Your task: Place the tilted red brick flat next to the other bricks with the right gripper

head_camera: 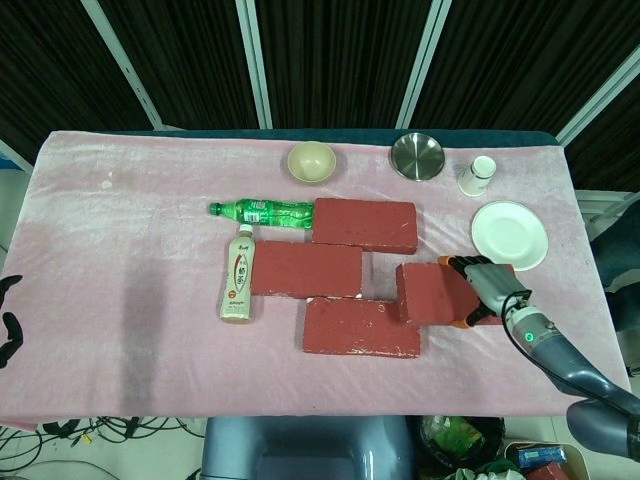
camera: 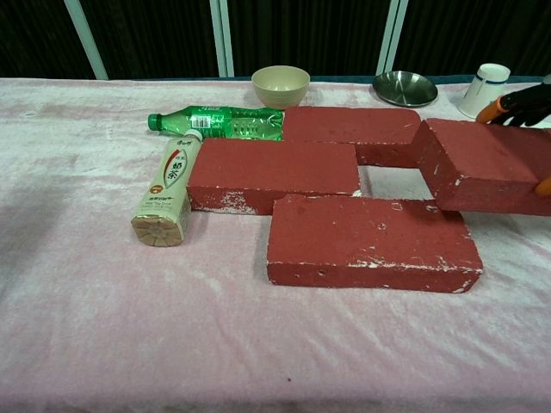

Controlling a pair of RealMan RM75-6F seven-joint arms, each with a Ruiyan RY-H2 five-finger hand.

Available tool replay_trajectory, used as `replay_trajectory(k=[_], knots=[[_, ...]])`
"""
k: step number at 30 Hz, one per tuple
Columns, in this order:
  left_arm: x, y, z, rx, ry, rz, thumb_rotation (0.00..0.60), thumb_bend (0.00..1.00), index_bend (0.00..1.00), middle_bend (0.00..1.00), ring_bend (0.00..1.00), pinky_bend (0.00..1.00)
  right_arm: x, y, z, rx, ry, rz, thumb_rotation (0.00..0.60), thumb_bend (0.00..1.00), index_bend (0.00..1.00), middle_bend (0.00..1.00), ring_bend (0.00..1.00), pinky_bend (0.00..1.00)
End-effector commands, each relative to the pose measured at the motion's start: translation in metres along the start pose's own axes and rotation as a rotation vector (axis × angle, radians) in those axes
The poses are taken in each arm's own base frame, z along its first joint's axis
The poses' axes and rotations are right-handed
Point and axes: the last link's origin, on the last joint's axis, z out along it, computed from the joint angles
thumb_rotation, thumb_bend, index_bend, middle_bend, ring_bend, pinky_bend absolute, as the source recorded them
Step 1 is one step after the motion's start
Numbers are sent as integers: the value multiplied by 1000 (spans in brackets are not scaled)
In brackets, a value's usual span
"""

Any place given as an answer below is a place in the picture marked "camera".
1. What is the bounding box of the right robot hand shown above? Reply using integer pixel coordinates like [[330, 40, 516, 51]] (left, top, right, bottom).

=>
[[475, 73, 551, 197]]

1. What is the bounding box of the red brick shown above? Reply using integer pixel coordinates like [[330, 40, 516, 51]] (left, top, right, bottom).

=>
[[412, 117, 551, 217], [282, 105, 424, 170], [185, 138, 362, 217], [265, 193, 485, 295]]

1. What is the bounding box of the white paper cup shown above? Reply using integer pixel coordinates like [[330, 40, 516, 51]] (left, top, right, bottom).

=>
[[456, 63, 512, 120]]

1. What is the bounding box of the stainless steel plate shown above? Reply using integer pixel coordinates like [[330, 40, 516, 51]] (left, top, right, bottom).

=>
[[372, 70, 439, 108]]

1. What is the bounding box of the beige bowl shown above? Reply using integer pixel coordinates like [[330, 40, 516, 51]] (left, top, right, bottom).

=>
[[251, 65, 312, 110]]

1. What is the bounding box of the green plastic bottle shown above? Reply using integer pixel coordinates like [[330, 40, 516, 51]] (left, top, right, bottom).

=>
[[146, 104, 287, 143]]

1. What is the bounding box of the beige milk tea bottle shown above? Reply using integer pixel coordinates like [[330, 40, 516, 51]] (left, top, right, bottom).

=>
[[130, 128, 204, 250]]

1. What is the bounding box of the pink plush table cloth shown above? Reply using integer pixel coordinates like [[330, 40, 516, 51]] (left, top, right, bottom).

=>
[[0, 76, 551, 413]]

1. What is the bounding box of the white partition post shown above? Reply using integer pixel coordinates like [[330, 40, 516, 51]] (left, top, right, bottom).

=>
[[209, 0, 236, 79], [375, 0, 409, 77], [63, 0, 109, 81]]

